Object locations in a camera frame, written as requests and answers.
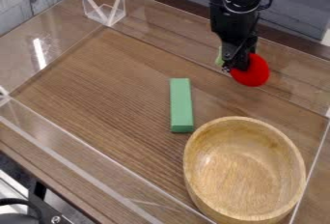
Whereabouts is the red plush strawberry toy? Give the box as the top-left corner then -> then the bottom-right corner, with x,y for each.
215,52 -> 271,87

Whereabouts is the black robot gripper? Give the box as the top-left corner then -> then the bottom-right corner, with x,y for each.
210,0 -> 260,72

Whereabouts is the clear acrylic tray wall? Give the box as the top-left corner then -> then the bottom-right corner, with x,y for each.
0,87 -> 214,224

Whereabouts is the black table clamp mount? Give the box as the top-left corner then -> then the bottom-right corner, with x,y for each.
28,182 -> 73,224

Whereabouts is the black cable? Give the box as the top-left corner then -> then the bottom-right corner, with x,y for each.
0,197 -> 40,224

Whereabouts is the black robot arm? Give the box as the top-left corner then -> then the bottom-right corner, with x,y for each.
210,0 -> 274,72

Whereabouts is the clear acrylic corner bracket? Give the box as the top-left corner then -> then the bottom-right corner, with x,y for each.
81,0 -> 127,27

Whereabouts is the green rectangular block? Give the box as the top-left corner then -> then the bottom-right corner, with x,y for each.
169,78 -> 195,133

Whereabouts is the wooden bowl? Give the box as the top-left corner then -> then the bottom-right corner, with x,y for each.
183,116 -> 307,224

